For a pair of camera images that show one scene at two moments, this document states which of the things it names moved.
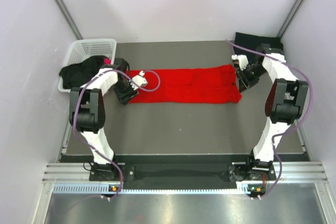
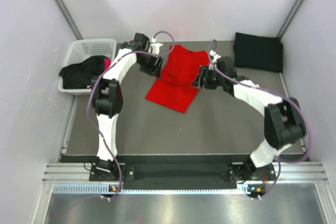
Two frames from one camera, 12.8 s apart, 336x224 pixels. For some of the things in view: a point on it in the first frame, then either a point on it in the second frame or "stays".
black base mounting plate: x=184 y=176 stays
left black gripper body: x=123 y=90 -> x=147 y=64
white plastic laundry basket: x=80 y=50 stays
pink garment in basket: x=107 y=61 stays
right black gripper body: x=249 y=75 -> x=212 y=79
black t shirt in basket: x=76 y=75 stays
